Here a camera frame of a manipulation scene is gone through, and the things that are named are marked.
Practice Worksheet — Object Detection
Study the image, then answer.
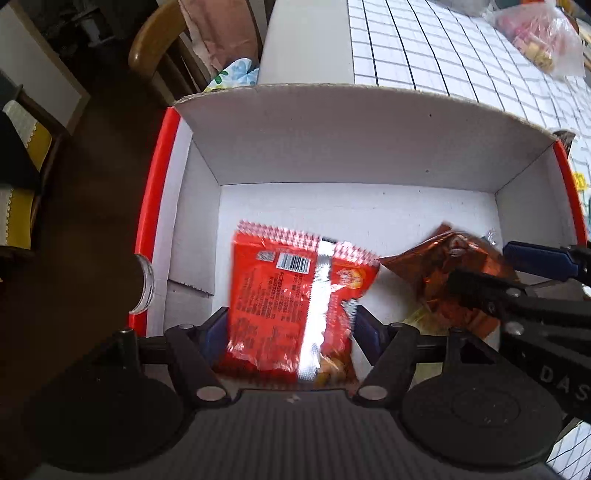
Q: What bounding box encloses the white black-checked tablecloth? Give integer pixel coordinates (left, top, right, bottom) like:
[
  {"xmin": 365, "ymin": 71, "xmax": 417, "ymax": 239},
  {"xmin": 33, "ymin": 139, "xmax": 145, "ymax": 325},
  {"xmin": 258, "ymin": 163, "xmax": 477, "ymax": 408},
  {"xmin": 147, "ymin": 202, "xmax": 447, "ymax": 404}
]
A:
[{"xmin": 346, "ymin": 0, "xmax": 591, "ymax": 480}]

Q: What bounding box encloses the red and white cardboard box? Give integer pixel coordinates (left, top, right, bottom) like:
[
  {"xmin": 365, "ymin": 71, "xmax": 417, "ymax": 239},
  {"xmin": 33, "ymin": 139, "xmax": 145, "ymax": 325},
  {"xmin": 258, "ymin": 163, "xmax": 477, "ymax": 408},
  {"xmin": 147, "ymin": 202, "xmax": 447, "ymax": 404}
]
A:
[{"xmin": 128, "ymin": 83, "xmax": 591, "ymax": 370}]

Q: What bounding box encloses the red snack packet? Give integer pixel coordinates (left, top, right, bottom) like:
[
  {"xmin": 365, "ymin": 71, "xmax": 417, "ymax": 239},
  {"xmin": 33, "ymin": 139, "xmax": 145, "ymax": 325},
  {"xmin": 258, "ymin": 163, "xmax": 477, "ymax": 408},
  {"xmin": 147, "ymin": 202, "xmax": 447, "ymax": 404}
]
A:
[{"xmin": 213, "ymin": 220, "xmax": 380, "ymax": 393}]

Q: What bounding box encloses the yellow upholstered chair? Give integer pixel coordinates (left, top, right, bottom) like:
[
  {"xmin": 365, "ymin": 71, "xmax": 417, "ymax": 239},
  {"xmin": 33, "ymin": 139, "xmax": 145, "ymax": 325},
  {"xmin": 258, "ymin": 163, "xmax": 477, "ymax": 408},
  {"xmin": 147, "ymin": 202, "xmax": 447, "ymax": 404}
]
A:
[{"xmin": 0, "ymin": 83, "xmax": 63, "ymax": 259}]

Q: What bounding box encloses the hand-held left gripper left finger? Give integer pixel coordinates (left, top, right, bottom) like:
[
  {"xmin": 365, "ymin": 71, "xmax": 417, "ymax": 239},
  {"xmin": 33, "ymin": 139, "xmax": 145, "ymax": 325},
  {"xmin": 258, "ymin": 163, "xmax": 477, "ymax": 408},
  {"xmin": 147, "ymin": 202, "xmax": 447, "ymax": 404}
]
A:
[{"xmin": 115, "ymin": 308, "xmax": 232, "ymax": 410}]

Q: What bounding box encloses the clear plastic bag of sweets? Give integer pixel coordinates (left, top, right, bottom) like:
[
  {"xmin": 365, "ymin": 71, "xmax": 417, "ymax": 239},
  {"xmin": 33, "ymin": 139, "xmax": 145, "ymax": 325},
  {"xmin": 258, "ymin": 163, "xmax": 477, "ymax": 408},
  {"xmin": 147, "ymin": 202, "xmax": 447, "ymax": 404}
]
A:
[{"xmin": 482, "ymin": 0, "xmax": 587, "ymax": 79}]

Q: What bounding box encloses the pale yellow snack packet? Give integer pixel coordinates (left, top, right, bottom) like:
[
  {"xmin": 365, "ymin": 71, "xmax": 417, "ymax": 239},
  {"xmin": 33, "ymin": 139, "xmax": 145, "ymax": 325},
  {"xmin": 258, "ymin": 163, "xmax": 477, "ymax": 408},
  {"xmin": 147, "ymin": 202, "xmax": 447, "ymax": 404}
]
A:
[{"xmin": 402, "ymin": 307, "xmax": 455, "ymax": 337}]

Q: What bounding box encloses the pink towel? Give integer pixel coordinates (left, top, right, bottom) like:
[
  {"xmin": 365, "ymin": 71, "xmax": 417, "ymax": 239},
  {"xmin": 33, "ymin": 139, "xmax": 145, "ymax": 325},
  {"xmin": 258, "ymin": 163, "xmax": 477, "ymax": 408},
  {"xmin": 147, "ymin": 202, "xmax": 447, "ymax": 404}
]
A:
[{"xmin": 178, "ymin": 0, "xmax": 264, "ymax": 79}]

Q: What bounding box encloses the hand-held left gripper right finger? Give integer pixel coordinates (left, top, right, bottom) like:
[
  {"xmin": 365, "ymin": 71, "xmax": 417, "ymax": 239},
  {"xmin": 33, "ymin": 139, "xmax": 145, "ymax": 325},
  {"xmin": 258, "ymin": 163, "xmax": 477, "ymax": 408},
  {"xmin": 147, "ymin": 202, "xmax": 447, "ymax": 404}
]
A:
[{"xmin": 353, "ymin": 306, "xmax": 503, "ymax": 408}]

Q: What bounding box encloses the wooden chair with towel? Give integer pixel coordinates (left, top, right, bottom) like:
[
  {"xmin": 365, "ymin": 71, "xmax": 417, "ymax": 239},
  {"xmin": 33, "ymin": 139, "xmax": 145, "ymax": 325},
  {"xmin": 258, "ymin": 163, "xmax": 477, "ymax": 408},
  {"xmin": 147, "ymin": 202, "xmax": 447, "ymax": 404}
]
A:
[{"xmin": 128, "ymin": 0, "xmax": 259, "ymax": 107}]

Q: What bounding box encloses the orange-brown foil snack packet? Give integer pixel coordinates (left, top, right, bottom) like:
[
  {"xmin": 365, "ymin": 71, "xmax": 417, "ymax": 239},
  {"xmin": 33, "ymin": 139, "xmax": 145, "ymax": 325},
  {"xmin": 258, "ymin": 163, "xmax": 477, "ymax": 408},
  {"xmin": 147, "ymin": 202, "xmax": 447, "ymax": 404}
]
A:
[{"xmin": 379, "ymin": 223, "xmax": 520, "ymax": 337}]

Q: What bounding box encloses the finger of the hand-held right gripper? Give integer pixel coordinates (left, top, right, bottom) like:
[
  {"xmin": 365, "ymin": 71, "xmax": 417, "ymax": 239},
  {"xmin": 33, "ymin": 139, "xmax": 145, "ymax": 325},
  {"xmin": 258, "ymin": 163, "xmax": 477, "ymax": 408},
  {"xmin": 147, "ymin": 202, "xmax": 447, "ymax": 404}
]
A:
[
  {"xmin": 445, "ymin": 268, "xmax": 591, "ymax": 325},
  {"xmin": 503, "ymin": 240, "xmax": 591, "ymax": 282}
]

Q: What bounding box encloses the floral seat cushion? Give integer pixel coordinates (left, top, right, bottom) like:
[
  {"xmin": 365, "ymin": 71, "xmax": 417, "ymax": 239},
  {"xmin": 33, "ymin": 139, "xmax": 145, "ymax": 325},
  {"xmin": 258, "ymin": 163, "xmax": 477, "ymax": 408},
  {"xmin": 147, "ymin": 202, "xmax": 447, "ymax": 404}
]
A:
[{"xmin": 203, "ymin": 58, "xmax": 259, "ymax": 93}]

